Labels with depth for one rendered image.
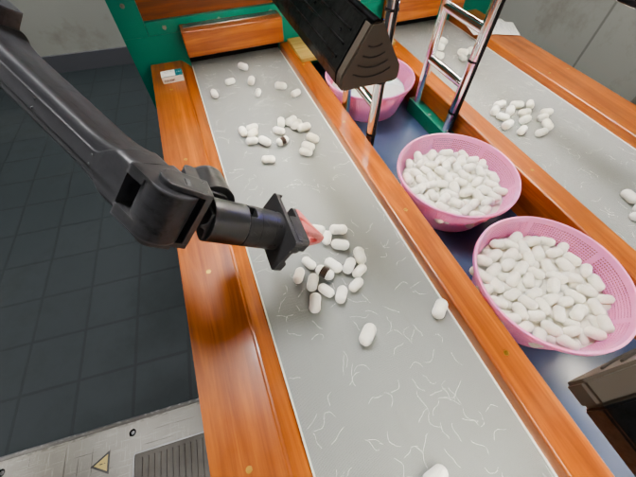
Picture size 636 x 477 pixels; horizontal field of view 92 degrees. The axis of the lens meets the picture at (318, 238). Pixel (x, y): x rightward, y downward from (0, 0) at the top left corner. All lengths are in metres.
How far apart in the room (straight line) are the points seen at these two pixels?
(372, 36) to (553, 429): 0.55
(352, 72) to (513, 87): 0.83
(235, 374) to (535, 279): 0.56
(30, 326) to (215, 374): 1.32
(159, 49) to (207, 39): 0.16
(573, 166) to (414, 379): 0.66
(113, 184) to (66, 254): 1.50
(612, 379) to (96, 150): 0.46
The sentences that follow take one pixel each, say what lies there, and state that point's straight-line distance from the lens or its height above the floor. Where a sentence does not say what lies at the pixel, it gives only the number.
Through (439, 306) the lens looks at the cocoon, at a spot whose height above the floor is 0.76.
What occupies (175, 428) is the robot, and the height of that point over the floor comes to 0.47.
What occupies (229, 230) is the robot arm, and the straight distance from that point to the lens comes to 0.39.
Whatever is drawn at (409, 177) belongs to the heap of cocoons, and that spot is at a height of 0.74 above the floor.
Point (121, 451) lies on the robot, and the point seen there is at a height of 0.47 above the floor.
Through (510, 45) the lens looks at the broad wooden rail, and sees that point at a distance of 1.37.
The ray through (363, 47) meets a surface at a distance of 0.41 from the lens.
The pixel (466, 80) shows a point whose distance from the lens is 0.89.
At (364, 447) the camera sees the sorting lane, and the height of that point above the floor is 0.74.
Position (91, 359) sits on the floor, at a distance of 1.56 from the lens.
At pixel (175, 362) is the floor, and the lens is 1.39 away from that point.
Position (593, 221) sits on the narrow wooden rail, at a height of 0.77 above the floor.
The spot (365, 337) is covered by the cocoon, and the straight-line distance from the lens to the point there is 0.52.
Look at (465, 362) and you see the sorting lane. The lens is 0.57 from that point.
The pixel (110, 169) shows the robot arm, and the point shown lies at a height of 1.02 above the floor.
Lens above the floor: 1.25
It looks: 56 degrees down
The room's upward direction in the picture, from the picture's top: straight up
